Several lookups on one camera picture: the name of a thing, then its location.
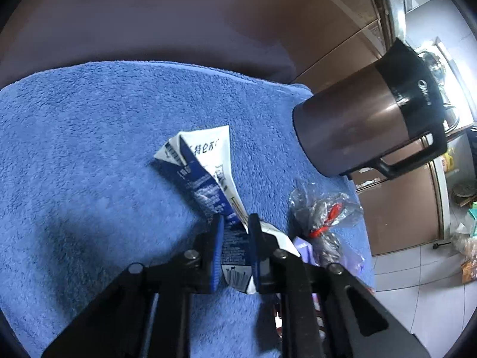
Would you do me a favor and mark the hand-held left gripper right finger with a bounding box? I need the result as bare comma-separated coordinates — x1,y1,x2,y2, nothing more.
248,213,433,358

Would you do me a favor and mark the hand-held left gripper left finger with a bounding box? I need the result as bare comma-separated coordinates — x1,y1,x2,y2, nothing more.
41,214,226,358

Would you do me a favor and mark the blue and white milk carton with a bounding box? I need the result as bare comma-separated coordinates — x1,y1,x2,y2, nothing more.
152,125,299,295

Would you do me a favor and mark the purple packet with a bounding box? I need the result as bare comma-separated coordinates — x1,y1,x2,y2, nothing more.
292,236,321,267

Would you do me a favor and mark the clear plastic wrapper red strip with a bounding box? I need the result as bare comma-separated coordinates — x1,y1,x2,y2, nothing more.
288,179,364,266

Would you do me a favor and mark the brown electric kettle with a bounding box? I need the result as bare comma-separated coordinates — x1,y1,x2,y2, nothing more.
292,37,450,181

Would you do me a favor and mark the blue terry towel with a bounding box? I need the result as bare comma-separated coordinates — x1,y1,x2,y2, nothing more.
0,60,377,358

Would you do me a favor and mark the plastic bag on floor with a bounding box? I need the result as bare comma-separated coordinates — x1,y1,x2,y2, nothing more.
450,224,477,285

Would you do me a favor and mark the yellow bottle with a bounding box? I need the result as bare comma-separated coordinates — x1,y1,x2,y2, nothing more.
442,148,460,173

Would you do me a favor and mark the green box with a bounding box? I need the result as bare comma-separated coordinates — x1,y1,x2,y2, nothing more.
467,201,477,238

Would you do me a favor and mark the grey kitchen countertop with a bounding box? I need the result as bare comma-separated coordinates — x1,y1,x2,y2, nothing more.
371,0,408,47

